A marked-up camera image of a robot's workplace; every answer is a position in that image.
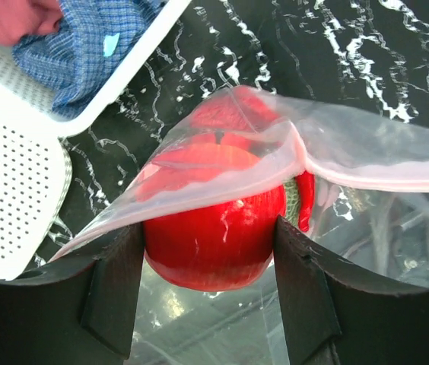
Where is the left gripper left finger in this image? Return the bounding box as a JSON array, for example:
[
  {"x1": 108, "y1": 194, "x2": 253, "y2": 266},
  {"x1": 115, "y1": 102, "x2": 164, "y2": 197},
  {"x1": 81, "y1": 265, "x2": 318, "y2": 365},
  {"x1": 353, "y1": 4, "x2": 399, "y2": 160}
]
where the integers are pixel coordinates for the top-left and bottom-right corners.
[{"x1": 0, "y1": 224, "x2": 144, "y2": 364}]

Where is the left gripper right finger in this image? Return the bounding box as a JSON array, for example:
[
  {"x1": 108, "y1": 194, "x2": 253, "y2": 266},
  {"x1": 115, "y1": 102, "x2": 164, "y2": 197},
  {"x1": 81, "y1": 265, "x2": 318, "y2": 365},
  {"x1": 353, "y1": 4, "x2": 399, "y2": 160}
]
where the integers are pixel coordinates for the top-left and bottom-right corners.
[{"x1": 274, "y1": 218, "x2": 429, "y2": 364}]

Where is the clear zip top bag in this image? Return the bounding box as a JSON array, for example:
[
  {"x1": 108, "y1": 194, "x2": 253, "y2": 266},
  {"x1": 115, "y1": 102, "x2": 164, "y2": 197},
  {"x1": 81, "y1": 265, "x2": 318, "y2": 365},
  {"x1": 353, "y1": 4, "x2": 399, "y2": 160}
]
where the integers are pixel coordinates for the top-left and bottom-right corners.
[{"x1": 58, "y1": 86, "x2": 429, "y2": 364}]

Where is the red fake apple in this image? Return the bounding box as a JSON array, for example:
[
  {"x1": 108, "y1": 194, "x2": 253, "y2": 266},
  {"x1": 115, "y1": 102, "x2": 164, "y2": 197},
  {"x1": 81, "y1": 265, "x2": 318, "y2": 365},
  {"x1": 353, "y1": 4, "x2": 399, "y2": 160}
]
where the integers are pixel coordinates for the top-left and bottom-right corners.
[{"x1": 141, "y1": 132, "x2": 286, "y2": 291}]

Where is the green fake melon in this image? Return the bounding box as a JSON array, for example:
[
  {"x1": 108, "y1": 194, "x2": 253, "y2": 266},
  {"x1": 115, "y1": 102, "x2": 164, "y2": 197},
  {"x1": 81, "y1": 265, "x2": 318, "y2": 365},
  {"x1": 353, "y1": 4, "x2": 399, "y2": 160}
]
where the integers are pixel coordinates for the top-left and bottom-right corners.
[{"x1": 283, "y1": 178, "x2": 300, "y2": 228}]

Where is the red fake chili pepper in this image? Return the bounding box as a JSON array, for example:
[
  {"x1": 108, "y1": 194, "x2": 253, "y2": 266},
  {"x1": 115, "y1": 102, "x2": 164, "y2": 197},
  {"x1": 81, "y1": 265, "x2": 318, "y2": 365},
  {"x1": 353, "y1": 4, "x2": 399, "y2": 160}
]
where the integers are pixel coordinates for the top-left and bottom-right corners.
[{"x1": 295, "y1": 171, "x2": 316, "y2": 233}]

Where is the red fake pomegranate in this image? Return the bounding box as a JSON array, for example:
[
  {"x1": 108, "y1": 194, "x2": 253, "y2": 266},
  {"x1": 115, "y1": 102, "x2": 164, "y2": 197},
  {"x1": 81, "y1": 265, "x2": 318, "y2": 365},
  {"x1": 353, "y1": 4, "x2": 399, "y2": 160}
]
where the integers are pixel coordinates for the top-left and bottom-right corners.
[{"x1": 189, "y1": 87, "x2": 281, "y2": 132}]

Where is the empty white perforated basket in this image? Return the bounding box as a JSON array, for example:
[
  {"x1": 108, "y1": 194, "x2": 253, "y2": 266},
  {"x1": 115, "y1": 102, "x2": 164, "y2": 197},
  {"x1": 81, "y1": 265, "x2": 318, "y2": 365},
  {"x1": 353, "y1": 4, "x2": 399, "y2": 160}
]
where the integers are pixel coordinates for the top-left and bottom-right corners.
[{"x1": 0, "y1": 119, "x2": 72, "y2": 281}]

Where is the white basket with clothes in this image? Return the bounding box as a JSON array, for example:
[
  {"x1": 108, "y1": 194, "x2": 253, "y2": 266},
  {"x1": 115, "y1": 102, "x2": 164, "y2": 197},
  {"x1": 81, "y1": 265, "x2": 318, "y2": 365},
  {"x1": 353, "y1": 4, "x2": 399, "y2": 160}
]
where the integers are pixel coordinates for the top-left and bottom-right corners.
[{"x1": 0, "y1": 0, "x2": 188, "y2": 137}]

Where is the blue checkered cloth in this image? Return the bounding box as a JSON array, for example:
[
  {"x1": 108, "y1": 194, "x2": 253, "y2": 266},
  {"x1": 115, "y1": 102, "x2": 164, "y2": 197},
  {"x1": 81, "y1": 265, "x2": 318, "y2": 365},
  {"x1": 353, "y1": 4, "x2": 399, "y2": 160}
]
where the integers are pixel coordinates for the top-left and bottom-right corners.
[{"x1": 12, "y1": 1, "x2": 165, "y2": 119}]

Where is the red cloth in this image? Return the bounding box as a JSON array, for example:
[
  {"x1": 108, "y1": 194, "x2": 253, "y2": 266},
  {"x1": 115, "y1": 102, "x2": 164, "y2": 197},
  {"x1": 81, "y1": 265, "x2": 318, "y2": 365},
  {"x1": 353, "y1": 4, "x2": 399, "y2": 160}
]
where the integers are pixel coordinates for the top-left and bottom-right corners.
[{"x1": 0, "y1": 0, "x2": 62, "y2": 46}]

